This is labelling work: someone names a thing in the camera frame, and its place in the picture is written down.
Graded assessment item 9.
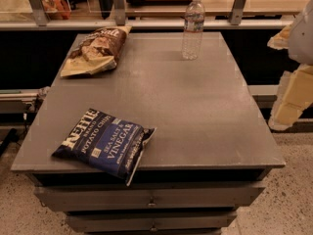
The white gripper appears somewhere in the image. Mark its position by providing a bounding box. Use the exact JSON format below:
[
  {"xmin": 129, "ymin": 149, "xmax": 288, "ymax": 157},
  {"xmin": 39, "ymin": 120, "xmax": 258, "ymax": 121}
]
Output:
[{"xmin": 267, "ymin": 0, "xmax": 313, "ymax": 131}]

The clear plastic water bottle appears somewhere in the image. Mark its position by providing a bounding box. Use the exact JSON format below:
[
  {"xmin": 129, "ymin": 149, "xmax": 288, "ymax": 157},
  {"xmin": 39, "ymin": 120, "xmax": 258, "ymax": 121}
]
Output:
[{"xmin": 182, "ymin": 0, "xmax": 205, "ymax": 60}]

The brown chip bag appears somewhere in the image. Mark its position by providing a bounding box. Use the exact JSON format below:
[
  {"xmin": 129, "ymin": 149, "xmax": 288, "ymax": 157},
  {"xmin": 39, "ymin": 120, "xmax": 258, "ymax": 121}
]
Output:
[{"xmin": 61, "ymin": 25, "xmax": 131, "ymax": 77}]

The blue Kettle chip bag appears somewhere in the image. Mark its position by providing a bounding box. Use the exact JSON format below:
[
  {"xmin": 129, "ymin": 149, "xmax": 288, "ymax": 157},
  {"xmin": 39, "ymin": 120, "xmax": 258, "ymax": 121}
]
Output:
[{"xmin": 52, "ymin": 109, "xmax": 156, "ymax": 186}]

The orange bag behind glass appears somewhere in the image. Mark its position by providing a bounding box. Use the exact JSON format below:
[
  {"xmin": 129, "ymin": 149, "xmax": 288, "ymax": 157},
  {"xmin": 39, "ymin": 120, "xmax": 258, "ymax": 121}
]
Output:
[{"xmin": 41, "ymin": 0, "xmax": 70, "ymax": 20}]

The grey drawer cabinet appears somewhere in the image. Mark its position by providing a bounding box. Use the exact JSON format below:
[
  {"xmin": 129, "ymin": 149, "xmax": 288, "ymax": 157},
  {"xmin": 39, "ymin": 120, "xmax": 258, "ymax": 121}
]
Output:
[{"xmin": 12, "ymin": 32, "xmax": 285, "ymax": 235}]

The upper grey drawer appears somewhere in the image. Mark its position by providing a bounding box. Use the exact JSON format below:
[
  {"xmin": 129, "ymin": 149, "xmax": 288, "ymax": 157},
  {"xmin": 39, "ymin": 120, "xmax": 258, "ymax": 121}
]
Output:
[{"xmin": 34, "ymin": 181, "xmax": 265, "ymax": 212}]

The grey drawer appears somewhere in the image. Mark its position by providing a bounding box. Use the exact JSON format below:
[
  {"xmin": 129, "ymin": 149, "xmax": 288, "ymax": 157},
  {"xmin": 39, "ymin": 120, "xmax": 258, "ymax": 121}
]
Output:
[
  {"xmin": 34, "ymin": 181, "xmax": 265, "ymax": 212},
  {"xmin": 67, "ymin": 211, "xmax": 237, "ymax": 233}
]

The lower grey drawer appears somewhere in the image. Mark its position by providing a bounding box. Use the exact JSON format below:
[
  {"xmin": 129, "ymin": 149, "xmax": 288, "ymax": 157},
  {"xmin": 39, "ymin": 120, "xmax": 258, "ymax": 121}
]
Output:
[{"xmin": 67, "ymin": 211, "xmax": 237, "ymax": 233}]

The right metal frame post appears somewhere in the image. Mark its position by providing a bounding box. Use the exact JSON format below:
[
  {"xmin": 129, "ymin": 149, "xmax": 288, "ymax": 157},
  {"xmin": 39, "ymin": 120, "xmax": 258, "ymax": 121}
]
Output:
[{"xmin": 228, "ymin": 0, "xmax": 246, "ymax": 25}]

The metal frame post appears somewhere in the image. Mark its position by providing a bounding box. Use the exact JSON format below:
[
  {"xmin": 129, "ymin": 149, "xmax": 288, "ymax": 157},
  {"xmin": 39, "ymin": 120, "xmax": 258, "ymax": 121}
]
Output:
[
  {"xmin": 113, "ymin": 0, "xmax": 126, "ymax": 25},
  {"xmin": 28, "ymin": 0, "xmax": 49, "ymax": 26},
  {"xmin": 228, "ymin": 0, "xmax": 246, "ymax": 25}
]

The middle metal frame post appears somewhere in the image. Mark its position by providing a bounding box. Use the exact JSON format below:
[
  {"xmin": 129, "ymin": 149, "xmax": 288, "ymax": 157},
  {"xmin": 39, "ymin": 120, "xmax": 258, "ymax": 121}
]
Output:
[{"xmin": 113, "ymin": 0, "xmax": 126, "ymax": 25}]

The left metal frame post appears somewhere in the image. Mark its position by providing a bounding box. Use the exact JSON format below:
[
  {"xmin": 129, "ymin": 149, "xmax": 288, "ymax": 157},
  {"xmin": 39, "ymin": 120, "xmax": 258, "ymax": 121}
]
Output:
[{"xmin": 28, "ymin": 0, "xmax": 49, "ymax": 26}]

